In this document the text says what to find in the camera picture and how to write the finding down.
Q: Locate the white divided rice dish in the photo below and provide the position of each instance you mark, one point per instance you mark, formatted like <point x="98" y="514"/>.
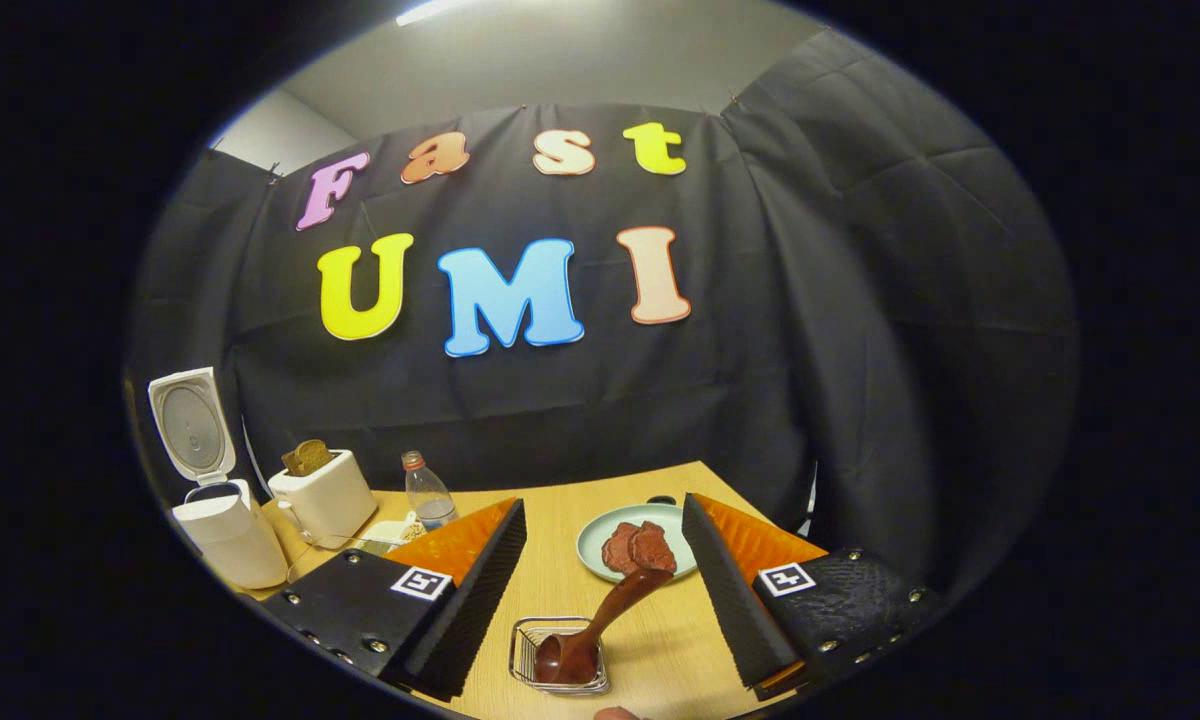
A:
<point x="395" y="532"/>

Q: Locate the white rice cooker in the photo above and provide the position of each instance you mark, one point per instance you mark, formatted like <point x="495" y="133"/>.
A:
<point x="225" y="540"/>

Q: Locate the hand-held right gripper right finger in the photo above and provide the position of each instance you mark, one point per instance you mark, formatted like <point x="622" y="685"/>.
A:
<point x="730" y="600"/>

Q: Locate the white toaster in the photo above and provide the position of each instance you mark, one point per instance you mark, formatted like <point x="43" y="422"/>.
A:
<point x="330" y="505"/>

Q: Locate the brown bread slices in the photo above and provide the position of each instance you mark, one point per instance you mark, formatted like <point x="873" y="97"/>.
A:
<point x="308" y="457"/>

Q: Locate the dark wooden spoon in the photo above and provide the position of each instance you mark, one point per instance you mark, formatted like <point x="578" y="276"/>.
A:
<point x="610" y="610"/>

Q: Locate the black backdrop cloth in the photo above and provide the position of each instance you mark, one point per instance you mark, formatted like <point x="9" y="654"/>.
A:
<point x="810" y="300"/>

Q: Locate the ceiling light panel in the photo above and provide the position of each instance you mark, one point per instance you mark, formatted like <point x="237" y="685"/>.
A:
<point x="430" y="10"/>

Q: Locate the pale green plate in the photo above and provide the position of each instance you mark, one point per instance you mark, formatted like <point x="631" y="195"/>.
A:
<point x="595" y="545"/>

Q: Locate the clear plastic water bottle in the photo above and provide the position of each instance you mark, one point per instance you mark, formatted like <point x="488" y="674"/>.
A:
<point x="430" y="500"/>

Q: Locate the brown meat slices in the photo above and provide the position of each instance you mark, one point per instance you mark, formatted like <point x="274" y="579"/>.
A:
<point x="640" y="545"/>

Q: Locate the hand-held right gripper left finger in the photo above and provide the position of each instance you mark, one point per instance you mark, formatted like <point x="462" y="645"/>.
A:
<point x="480" y="600"/>

